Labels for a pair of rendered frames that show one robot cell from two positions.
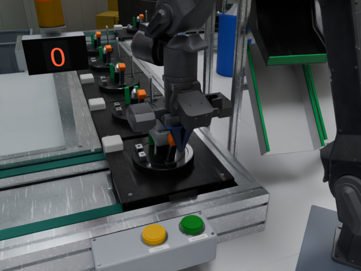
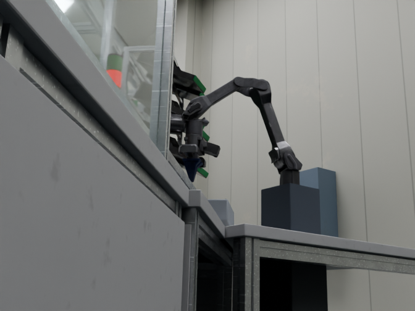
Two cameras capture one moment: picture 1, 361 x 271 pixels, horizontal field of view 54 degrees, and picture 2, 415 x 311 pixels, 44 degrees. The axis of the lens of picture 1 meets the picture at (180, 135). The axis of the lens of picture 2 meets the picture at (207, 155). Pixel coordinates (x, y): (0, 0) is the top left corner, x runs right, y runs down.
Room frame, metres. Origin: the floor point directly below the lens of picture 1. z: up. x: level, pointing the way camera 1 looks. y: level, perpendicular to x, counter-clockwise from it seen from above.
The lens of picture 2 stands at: (-0.24, 1.41, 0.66)
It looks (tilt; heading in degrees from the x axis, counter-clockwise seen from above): 16 degrees up; 298
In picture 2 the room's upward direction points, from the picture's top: 2 degrees clockwise
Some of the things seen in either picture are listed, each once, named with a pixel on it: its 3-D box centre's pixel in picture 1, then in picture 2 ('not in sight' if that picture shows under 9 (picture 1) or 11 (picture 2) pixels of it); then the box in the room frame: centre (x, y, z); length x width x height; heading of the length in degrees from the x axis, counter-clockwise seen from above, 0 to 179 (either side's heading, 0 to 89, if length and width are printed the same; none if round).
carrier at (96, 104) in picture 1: (135, 101); not in sight; (0.92, 0.13, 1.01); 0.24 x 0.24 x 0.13; 20
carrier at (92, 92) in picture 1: (118, 75); not in sight; (1.15, 0.21, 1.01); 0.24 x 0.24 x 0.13; 20
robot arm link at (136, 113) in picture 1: (180, 95); (193, 148); (0.58, 0.00, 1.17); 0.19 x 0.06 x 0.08; 110
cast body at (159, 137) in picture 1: (160, 122); not in sight; (0.69, 0.04, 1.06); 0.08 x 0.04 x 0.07; 20
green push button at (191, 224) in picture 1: (192, 226); not in sight; (0.47, -0.02, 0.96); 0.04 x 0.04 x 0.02
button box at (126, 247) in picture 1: (154, 248); (219, 215); (0.45, 0.05, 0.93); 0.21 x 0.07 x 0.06; 110
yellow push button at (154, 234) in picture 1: (154, 235); not in sight; (0.45, 0.05, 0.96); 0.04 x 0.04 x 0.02
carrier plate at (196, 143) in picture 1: (163, 163); not in sight; (0.68, 0.04, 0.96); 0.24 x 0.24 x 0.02; 20
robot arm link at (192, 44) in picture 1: (180, 52); (194, 126); (0.57, 0.00, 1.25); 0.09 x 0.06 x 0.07; 42
